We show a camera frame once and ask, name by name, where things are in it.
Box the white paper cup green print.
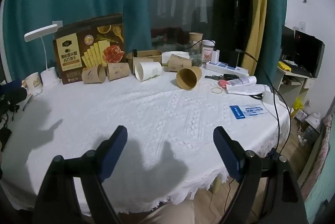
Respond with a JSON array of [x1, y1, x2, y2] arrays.
[[135, 62, 162, 82]]

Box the kraft paper cup leftmost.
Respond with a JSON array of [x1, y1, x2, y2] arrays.
[[82, 64, 106, 84]]

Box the kraft paper cup open front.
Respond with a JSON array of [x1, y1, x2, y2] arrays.
[[176, 66, 202, 90]]

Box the kraft paper cup lying right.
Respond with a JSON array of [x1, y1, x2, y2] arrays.
[[167, 54, 192, 72]]

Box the upright kraft cup back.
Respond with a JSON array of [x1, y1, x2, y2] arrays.
[[189, 32, 203, 50]]

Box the white cartoon mug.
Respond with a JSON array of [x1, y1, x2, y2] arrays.
[[22, 72, 43, 96]]

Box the white desk lamp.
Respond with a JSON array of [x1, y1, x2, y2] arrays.
[[24, 23, 63, 88]]

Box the blue white leaflet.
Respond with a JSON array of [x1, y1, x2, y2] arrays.
[[230, 105, 269, 120]]

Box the rubber band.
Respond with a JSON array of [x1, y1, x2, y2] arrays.
[[211, 87, 223, 94]]

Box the white papers stack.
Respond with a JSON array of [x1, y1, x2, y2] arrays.
[[226, 76, 268, 95]]

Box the pink round object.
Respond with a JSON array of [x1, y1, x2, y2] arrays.
[[218, 79, 229, 89]]

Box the white tablecloth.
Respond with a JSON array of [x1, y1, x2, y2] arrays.
[[1, 70, 289, 213]]

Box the white power strip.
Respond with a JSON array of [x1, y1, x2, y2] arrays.
[[204, 61, 249, 77]]

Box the white desk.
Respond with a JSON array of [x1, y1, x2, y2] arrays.
[[274, 67, 316, 108]]

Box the yellow curtain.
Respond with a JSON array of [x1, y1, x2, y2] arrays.
[[240, 0, 268, 76]]

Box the brown cracker box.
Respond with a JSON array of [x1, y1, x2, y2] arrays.
[[53, 13, 126, 84]]

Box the kraft paper bowl container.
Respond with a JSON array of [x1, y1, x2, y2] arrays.
[[126, 50, 162, 74]]

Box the clear jar white lid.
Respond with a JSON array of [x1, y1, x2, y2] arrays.
[[201, 39, 215, 63]]

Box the black monitor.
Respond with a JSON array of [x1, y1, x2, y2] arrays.
[[281, 26, 325, 78]]

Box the teal curtain right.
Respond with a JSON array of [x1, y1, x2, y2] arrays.
[[255, 0, 287, 85]]

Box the black cable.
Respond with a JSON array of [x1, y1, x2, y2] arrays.
[[234, 49, 292, 159]]

